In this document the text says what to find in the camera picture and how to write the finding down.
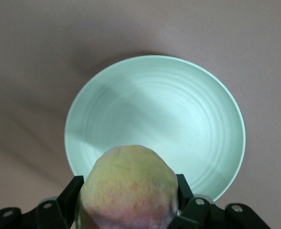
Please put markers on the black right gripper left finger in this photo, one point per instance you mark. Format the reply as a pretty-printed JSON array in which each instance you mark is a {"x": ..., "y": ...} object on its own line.
[{"x": 62, "y": 210}]

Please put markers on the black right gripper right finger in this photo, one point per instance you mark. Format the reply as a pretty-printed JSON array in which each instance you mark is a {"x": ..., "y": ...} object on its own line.
[{"x": 197, "y": 212}]

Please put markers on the green and pink peach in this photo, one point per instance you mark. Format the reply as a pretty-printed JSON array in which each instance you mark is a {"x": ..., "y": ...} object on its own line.
[{"x": 128, "y": 190}]

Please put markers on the light green round plate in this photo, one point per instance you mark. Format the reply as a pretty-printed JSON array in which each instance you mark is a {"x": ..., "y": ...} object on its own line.
[{"x": 159, "y": 114}]

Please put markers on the brown table cloth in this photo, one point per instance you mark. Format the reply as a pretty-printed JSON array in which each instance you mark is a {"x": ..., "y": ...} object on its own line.
[{"x": 35, "y": 71}]

